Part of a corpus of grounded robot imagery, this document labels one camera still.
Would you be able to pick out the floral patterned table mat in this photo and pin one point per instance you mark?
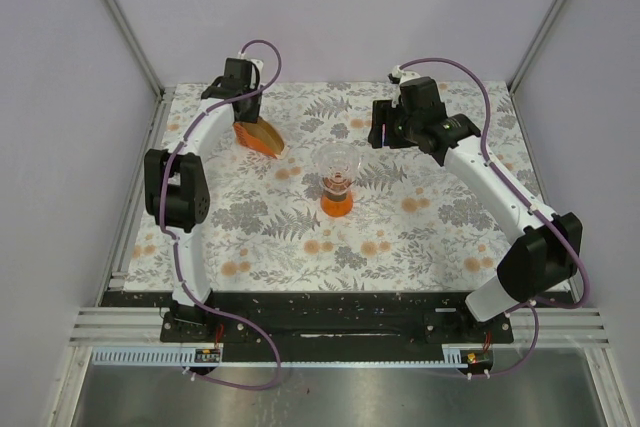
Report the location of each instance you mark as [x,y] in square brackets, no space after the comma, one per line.
[413,226]

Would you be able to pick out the steel front panel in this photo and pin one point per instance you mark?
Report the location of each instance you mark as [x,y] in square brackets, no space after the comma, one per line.
[554,388]

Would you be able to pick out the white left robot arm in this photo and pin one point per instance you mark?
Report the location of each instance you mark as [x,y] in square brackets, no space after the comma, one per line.
[176,192]

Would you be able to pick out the white slotted cable duct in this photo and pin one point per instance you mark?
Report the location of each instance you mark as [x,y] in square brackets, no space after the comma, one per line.
[428,356]

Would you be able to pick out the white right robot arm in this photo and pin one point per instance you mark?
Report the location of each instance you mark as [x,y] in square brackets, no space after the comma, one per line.
[544,246]

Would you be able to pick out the clear plastic dripper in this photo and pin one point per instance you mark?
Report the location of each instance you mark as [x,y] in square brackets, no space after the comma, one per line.
[337,164]

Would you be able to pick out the stack of brown filters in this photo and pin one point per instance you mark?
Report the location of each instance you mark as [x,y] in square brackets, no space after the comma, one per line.
[265,134]

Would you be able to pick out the orange glass carafe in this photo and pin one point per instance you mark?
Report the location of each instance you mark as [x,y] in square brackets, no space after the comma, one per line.
[337,199]

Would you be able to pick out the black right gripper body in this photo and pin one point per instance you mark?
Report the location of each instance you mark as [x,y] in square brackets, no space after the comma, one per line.
[399,128]

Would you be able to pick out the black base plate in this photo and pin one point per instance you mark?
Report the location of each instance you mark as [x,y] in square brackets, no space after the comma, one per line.
[343,321]

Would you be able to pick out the aluminium frame rail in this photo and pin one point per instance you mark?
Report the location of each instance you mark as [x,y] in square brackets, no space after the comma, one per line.
[135,107]

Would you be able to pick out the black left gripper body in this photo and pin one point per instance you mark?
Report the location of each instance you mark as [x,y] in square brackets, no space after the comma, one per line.
[253,109]

